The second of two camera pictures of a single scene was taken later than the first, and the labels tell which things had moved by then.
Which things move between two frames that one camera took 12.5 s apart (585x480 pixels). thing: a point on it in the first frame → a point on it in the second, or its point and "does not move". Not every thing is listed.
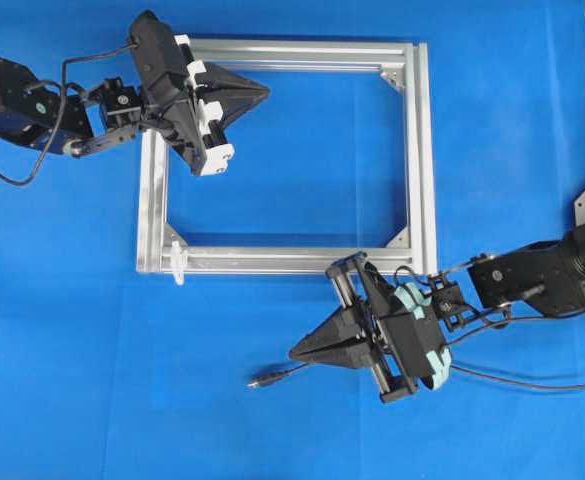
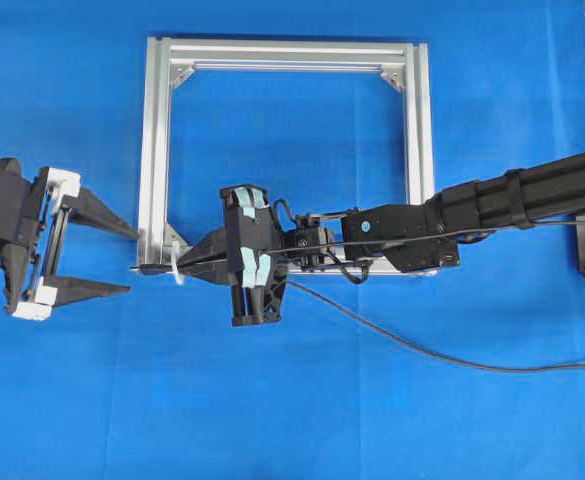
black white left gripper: [171, 99] → [20, 223]
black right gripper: [406, 349] → [248, 255]
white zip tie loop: [179, 262] does not move
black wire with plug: [274, 378] → [147, 267]
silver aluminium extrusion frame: [154, 255] does not move
